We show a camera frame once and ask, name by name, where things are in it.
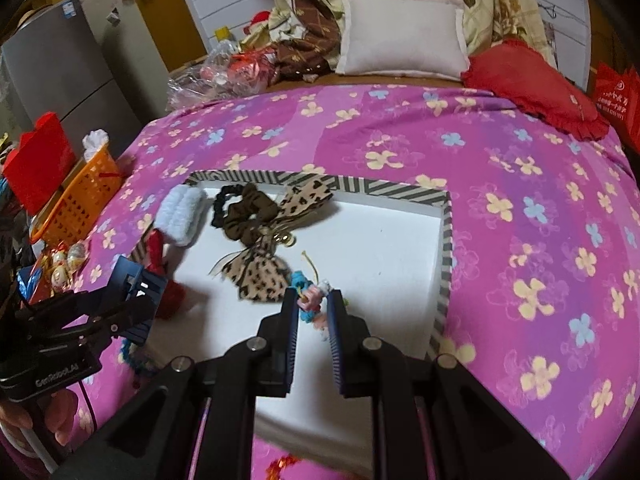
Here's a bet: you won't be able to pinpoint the white tissue bundle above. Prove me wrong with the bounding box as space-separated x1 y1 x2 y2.
81 129 111 162

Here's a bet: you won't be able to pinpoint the pink floral blanket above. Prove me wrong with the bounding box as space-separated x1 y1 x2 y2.
75 82 640 480

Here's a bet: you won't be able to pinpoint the orange plastic basket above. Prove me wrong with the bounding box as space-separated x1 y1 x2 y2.
29 141 126 244

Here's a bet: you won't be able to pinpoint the red santa toy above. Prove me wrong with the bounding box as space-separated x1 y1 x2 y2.
244 9 272 37

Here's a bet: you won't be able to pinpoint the leopard print bow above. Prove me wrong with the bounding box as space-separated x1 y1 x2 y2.
209 175 336 304

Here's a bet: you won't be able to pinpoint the white cable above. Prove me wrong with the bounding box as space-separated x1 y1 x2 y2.
19 426 57 477

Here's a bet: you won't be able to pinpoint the red ruffled cushion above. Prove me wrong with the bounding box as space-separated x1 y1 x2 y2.
460 38 612 142

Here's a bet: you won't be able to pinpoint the black scrunchie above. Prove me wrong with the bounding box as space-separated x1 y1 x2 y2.
210 184 252 229

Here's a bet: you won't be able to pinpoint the grey refrigerator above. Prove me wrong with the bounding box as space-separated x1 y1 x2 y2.
0 0 147 152

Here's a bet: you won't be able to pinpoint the blue snack packet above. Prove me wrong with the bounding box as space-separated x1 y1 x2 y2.
16 266 45 307

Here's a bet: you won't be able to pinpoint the striped shallow box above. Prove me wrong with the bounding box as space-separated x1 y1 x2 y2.
131 170 454 361

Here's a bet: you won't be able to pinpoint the white pillow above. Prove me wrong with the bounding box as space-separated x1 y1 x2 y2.
334 0 472 82

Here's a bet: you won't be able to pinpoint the person's left hand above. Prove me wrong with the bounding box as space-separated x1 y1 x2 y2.
0 389 78 447

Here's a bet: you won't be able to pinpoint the brown scrunchie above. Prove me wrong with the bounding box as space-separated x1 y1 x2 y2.
222 183 282 247

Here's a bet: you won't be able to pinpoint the red shopping bag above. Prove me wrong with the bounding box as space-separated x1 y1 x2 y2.
591 61 640 159

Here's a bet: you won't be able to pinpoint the red orange bead bracelet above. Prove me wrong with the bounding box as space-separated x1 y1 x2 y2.
264 451 302 480

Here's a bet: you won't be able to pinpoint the white fluffy hair tie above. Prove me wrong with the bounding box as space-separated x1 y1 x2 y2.
154 185 207 247

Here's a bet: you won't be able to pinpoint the blue bead bracelet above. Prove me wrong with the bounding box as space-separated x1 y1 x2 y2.
119 336 157 377

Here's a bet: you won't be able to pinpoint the brown patterned quilt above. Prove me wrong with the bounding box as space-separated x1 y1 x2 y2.
256 0 344 82

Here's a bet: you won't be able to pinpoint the wrapped round ornament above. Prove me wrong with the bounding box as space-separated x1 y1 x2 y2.
67 241 92 273

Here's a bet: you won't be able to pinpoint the red velvet bow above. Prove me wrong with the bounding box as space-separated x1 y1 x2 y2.
144 229 190 321

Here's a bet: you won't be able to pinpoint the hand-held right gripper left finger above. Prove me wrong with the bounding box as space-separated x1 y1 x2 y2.
67 287 301 480

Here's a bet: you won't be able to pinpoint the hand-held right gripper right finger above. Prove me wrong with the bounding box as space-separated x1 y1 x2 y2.
326 287 572 480

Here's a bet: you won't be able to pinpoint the wrapped ornament candies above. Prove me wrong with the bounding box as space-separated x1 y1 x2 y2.
41 251 76 294

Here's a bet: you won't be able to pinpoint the clear plastic bag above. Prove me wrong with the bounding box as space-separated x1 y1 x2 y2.
166 41 242 112

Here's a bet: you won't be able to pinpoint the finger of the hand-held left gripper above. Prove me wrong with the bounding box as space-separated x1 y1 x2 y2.
15 255 169 334
59 305 162 347

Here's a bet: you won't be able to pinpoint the teal bead bracelet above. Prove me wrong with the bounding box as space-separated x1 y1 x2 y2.
289 269 347 337

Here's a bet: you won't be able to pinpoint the red candy packet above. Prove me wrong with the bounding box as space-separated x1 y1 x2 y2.
226 46 279 87

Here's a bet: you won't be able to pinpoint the red gift bag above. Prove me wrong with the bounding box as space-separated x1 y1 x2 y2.
2 111 77 217

